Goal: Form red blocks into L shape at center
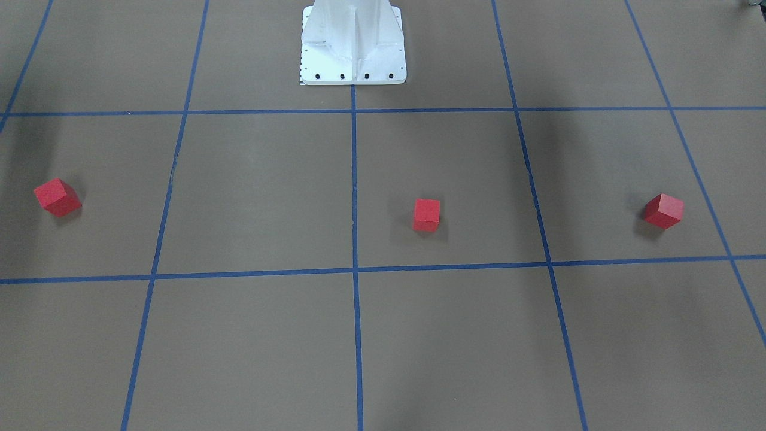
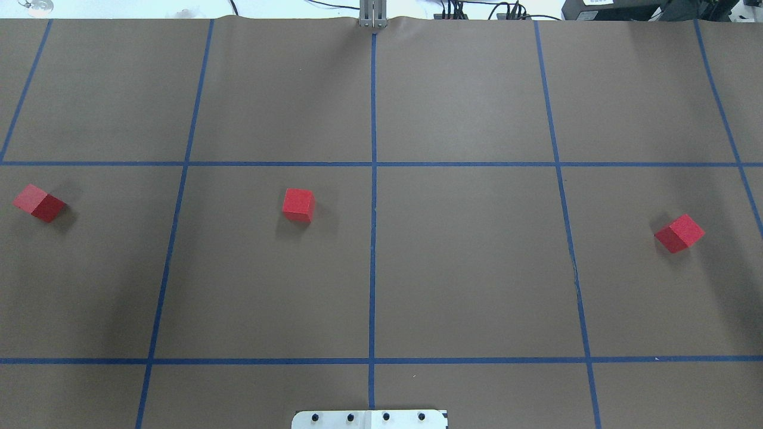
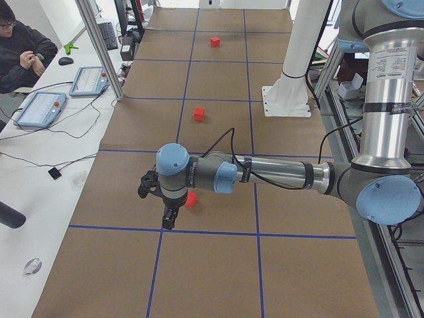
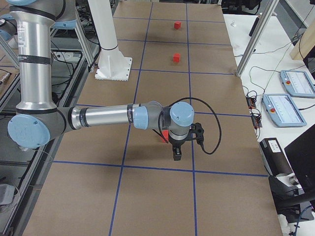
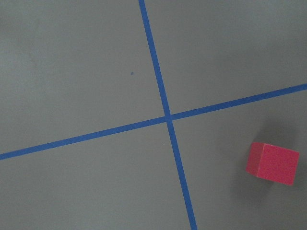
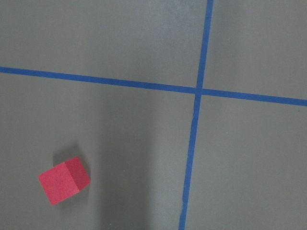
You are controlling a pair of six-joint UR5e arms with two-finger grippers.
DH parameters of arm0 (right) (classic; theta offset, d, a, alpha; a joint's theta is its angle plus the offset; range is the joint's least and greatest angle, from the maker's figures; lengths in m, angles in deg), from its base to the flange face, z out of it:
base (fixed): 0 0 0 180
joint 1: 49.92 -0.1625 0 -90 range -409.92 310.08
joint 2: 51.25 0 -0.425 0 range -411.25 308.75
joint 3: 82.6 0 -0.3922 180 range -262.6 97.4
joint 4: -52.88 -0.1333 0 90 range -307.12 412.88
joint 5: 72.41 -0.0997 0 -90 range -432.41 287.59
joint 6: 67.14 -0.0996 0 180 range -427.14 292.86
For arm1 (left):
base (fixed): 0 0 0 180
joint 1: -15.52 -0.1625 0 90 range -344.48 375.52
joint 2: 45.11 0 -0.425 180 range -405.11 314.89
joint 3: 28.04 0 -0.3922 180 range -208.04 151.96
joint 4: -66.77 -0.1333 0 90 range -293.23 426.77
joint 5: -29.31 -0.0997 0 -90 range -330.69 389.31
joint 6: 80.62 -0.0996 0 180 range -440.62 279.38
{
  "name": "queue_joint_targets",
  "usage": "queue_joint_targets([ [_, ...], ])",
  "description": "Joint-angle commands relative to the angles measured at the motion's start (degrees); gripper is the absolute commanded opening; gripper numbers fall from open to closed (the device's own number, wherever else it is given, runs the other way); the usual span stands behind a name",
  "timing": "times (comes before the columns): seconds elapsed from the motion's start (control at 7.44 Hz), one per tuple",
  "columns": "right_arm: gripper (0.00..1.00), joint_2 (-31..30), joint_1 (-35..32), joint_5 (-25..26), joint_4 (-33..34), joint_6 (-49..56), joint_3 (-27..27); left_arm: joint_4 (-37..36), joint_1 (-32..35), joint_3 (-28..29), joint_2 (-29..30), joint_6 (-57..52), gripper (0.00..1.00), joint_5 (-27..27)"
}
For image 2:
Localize red block placed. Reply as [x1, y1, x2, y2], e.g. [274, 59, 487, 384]
[281, 188, 316, 223]
[12, 183, 66, 223]
[653, 213, 706, 254]

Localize aluminium frame post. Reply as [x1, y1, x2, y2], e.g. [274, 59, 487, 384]
[359, 0, 389, 29]

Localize white camera stand base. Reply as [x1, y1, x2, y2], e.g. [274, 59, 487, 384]
[291, 409, 449, 428]

